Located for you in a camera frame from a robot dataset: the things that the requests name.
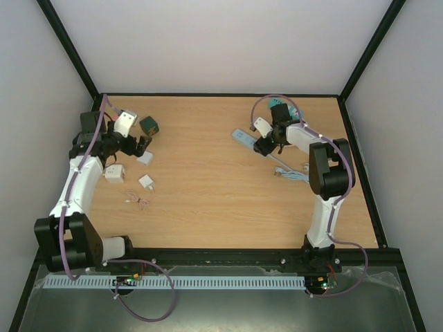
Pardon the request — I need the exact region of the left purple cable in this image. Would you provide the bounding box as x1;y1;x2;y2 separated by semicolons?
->
58;93;177;321

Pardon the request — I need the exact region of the white USB charger plug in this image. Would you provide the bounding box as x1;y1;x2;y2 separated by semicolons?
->
138;174;155;192

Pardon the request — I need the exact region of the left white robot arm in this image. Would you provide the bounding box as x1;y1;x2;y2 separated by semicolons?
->
34;111;151;273

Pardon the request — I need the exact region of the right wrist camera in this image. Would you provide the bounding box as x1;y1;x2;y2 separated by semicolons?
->
250;117;273;138

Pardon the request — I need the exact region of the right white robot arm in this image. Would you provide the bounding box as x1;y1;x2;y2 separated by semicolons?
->
251;104;355;271

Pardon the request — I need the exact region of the slotted cable duct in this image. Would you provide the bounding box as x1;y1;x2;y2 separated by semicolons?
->
43;275;305;291

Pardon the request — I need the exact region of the grey white adapter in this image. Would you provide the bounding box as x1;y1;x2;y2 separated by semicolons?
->
136;151;154;166

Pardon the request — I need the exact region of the light blue cable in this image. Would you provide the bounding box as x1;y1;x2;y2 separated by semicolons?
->
268;154;311;183

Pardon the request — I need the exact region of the black aluminium frame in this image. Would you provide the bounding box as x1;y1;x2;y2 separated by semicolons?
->
8;0;428;332

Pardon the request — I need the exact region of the white cube socket adapter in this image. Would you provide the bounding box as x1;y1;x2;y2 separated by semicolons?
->
103;164;125;184

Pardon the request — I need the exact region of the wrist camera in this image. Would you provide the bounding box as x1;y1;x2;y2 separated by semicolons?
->
114;110;138;138
250;117;273;138

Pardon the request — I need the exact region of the dark green cube socket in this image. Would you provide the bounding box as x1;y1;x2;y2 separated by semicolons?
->
139;116;160;137

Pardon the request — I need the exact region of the light blue power strip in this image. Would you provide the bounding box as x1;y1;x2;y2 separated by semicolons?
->
231;129;269;157

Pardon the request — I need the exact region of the teal power strip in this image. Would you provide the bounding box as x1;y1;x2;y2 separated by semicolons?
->
268;98;299;120

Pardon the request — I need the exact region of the pink USB cable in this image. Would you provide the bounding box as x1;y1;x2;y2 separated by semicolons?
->
123;189;154;213

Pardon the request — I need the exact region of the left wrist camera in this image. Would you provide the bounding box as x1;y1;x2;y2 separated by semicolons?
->
114;110;138;138

